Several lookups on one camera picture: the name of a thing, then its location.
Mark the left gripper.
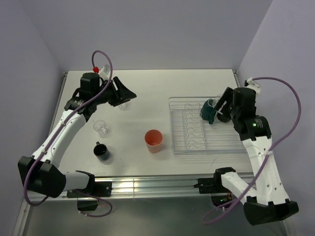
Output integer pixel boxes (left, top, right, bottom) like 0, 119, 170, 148
93, 77, 136, 107

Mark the dark green ceramic mug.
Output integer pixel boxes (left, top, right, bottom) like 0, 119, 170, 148
200, 98, 217, 124

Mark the small clear glass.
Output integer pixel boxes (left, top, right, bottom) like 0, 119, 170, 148
94, 120, 108, 137

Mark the orange plastic cup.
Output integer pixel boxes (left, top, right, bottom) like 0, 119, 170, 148
144, 129, 163, 153

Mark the large clear glass tumbler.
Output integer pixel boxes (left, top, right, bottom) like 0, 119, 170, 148
213, 94, 224, 115

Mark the black ceramic mug cream inside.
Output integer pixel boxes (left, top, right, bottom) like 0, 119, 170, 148
217, 108, 231, 123

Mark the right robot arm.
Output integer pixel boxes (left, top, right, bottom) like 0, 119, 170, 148
213, 88, 299, 226

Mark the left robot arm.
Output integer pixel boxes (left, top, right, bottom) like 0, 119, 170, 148
18, 72, 137, 198

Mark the clear glass near back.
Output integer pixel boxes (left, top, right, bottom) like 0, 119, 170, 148
118, 102, 129, 111

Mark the clear plastic drip tray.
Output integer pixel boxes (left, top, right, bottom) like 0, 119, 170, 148
168, 96, 248, 156

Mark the small black mug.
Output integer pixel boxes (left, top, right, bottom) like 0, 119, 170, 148
93, 142, 110, 161

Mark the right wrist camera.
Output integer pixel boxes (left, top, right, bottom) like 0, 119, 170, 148
244, 77, 261, 95

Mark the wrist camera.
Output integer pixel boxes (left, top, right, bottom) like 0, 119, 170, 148
93, 64, 111, 80
244, 77, 261, 95

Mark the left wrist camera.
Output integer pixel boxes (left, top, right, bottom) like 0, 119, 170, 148
93, 64, 111, 80

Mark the white wire dish rack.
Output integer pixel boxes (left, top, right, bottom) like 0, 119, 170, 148
168, 97, 243, 151

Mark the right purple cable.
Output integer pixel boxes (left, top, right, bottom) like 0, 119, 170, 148
202, 76, 302, 226

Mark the aluminium extrusion rail frame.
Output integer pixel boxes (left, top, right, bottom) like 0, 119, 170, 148
23, 172, 283, 203

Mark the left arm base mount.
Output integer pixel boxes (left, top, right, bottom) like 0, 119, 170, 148
66, 181, 112, 213

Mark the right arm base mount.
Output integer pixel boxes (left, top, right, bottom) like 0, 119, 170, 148
193, 177, 232, 207

